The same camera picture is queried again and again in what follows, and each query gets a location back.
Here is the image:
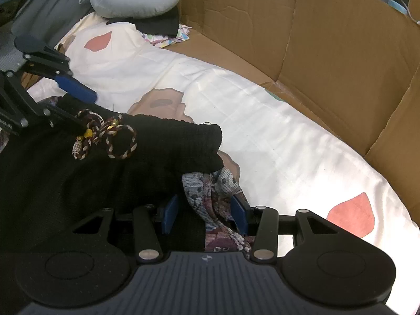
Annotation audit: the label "black bear pattern garment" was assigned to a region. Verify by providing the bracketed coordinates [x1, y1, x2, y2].
[1, 95, 251, 253]

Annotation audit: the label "cream bear print quilt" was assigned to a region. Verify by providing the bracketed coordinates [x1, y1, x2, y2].
[25, 13, 420, 312]

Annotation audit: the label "grey blue pillow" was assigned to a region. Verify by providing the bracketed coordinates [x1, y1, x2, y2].
[11, 0, 93, 47]

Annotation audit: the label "black cloth under neck pillow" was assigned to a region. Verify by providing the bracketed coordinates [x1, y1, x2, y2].
[107, 5, 179, 38]

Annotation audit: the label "brown cardboard box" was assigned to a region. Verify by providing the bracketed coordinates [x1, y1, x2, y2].
[171, 0, 419, 221]

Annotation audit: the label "blue cap detergent bottle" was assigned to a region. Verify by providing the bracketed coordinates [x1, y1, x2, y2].
[387, 0, 408, 16]

